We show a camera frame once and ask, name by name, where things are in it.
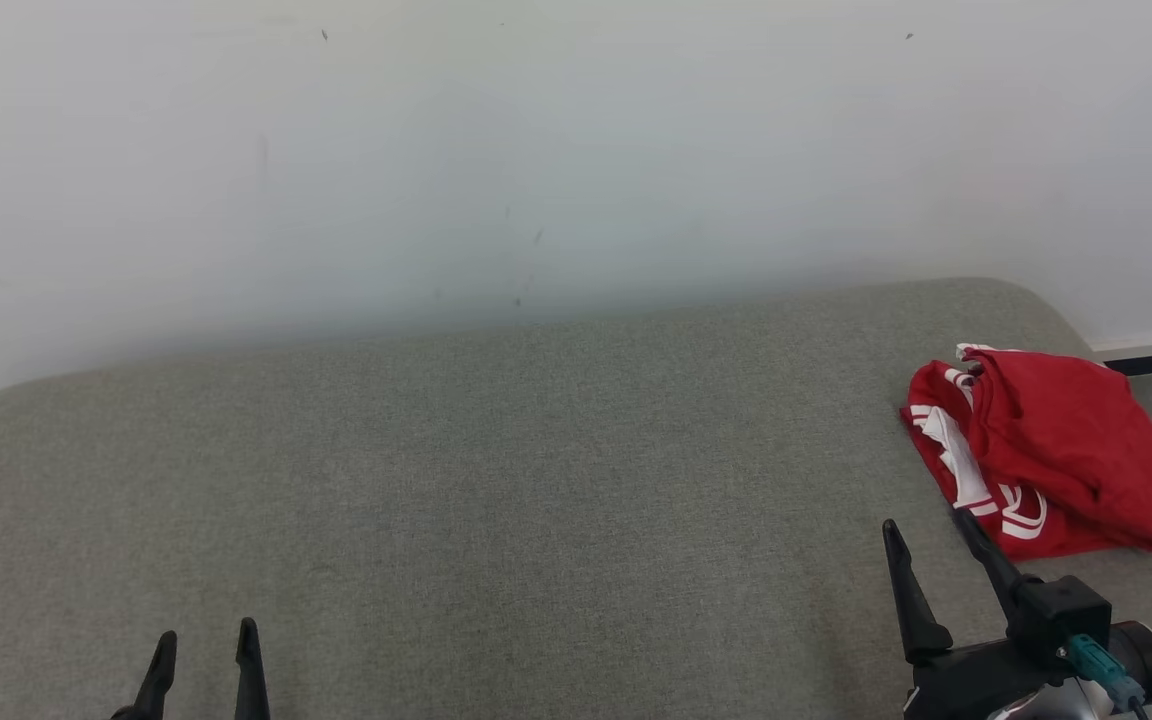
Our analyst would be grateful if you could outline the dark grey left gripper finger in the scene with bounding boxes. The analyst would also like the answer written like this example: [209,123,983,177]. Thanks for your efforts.
[234,617,272,720]
[111,630,179,720]

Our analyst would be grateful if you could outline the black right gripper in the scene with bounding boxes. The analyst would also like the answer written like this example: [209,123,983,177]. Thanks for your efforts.
[883,507,1077,720]

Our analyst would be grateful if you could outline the red garment with white panel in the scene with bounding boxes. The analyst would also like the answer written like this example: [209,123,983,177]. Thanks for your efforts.
[961,348,1152,553]

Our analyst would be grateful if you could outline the red jersey with letter print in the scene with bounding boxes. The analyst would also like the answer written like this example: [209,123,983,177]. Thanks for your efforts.
[899,343,1152,561]

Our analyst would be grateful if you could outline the grey fabric sofa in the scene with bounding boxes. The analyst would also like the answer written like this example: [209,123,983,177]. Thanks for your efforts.
[0,278,1152,720]

